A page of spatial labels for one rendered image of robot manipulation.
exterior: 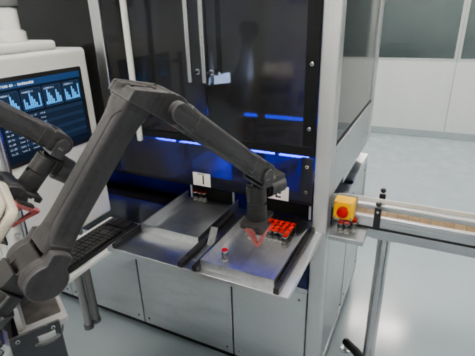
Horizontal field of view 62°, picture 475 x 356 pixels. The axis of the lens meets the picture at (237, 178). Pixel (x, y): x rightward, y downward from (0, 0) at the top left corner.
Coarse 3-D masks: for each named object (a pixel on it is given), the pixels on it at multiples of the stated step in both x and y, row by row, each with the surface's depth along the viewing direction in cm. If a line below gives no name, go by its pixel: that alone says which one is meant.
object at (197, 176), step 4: (192, 172) 165; (196, 172) 164; (196, 176) 165; (200, 176) 164; (204, 176) 163; (208, 176) 162; (196, 180) 166; (200, 180) 165; (204, 180) 164; (208, 180) 163; (196, 184) 167; (200, 184) 166; (204, 184) 165; (208, 184) 164
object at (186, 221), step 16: (176, 208) 171; (192, 208) 170; (208, 208) 170; (224, 208) 170; (144, 224) 152; (160, 224) 158; (176, 224) 158; (192, 224) 158; (208, 224) 157; (192, 240) 144
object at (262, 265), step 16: (224, 240) 143; (240, 240) 145; (208, 256) 133; (240, 256) 136; (256, 256) 136; (272, 256) 135; (288, 256) 129; (224, 272) 126; (240, 272) 123; (256, 272) 127; (272, 272) 127; (272, 288) 120
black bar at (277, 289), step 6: (312, 228) 149; (306, 234) 145; (312, 234) 147; (306, 240) 141; (300, 246) 138; (306, 246) 140; (300, 252) 134; (294, 258) 131; (288, 264) 128; (294, 264) 129; (288, 270) 125; (282, 276) 122; (288, 276) 124; (282, 282) 120; (276, 288) 117; (276, 294) 117
